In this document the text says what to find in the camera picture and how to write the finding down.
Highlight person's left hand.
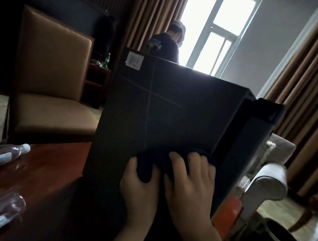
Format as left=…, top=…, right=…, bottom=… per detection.
left=115, top=155, right=164, bottom=229

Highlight person's right hand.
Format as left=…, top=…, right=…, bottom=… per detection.
left=158, top=149, right=222, bottom=233

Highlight dark blue cloth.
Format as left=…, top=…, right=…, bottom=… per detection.
left=134, top=141, right=219, bottom=192

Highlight person's left forearm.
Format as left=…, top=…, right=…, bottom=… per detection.
left=104, top=218, right=156, bottom=241

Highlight large black box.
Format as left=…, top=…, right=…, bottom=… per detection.
left=79, top=43, right=290, bottom=229

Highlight orange box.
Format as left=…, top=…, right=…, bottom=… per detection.
left=210, top=195, right=244, bottom=241

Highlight grey armchair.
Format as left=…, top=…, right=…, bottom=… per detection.
left=233, top=130, right=298, bottom=229

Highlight dark wooden nightstand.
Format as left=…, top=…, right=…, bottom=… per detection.
left=81, top=62, right=113, bottom=111

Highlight green glass bottle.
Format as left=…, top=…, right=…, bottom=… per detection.
left=103, top=52, right=112, bottom=70

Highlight brown upholstered chair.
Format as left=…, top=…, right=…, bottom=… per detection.
left=4, top=4, right=115, bottom=153

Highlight wooden furniture leg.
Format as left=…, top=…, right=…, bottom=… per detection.
left=289, top=192, right=318, bottom=235

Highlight white framed window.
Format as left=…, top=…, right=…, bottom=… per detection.
left=176, top=0, right=264, bottom=82

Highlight brown curtain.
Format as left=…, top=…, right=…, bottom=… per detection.
left=117, top=0, right=193, bottom=62
left=250, top=0, right=318, bottom=200

